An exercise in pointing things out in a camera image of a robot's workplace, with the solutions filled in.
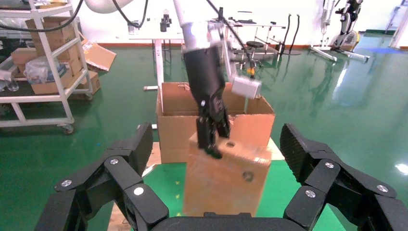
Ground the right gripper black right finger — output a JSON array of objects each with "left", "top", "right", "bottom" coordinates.
[{"left": 280, "top": 123, "right": 408, "bottom": 231}]

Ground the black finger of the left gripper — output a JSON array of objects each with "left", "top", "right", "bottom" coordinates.
[
  {"left": 217, "top": 114, "right": 232, "bottom": 140},
  {"left": 196, "top": 118, "right": 224, "bottom": 160}
]

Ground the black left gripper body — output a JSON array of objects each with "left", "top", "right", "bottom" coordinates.
[{"left": 183, "top": 47, "right": 230, "bottom": 124}]

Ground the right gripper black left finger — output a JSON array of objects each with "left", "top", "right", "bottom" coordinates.
[{"left": 35, "top": 122, "right": 169, "bottom": 231}]

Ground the small taped cardboard box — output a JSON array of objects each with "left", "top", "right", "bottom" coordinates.
[{"left": 183, "top": 132, "right": 272, "bottom": 218}]

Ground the large open cardboard carton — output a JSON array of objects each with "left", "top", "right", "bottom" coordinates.
[{"left": 156, "top": 82, "right": 276, "bottom": 164}]

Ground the loose cardboard sheet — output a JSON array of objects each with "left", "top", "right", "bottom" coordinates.
[{"left": 81, "top": 39, "right": 117, "bottom": 72}]

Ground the cardboard box with label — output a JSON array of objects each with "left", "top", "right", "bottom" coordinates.
[{"left": 68, "top": 70, "right": 102, "bottom": 101}]

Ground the flat long cardboard box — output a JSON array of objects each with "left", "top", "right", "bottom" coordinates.
[{"left": 30, "top": 68, "right": 84, "bottom": 95}]

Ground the stacked cardboard box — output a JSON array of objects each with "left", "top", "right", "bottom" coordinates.
[{"left": 25, "top": 16, "right": 84, "bottom": 76}]

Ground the small brown cardboard box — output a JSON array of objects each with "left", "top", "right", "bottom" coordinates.
[{"left": 11, "top": 48, "right": 37, "bottom": 74}]

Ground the white table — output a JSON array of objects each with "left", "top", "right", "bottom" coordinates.
[{"left": 116, "top": 30, "right": 192, "bottom": 93}]

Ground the green cloth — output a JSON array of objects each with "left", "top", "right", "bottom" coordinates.
[{"left": 129, "top": 159, "right": 348, "bottom": 231}]

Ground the black round stool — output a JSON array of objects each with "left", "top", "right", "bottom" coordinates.
[{"left": 241, "top": 40, "right": 266, "bottom": 77}]

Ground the black device on table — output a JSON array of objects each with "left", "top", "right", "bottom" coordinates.
[{"left": 159, "top": 9, "right": 173, "bottom": 33}]

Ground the white pipe rack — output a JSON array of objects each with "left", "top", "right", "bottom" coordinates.
[{"left": 223, "top": 19, "right": 288, "bottom": 69}]

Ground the clear plastic bag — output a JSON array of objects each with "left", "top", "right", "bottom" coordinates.
[{"left": 24, "top": 56, "right": 67, "bottom": 84}]

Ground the white exercise machine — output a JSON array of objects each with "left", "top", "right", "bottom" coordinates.
[{"left": 309, "top": 0, "right": 371, "bottom": 63}]

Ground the white wheeled shelf cart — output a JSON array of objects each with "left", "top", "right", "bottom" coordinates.
[{"left": 0, "top": 0, "right": 95, "bottom": 135}]

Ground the white metal frame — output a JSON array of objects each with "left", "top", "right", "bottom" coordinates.
[{"left": 385, "top": 0, "right": 408, "bottom": 49}]

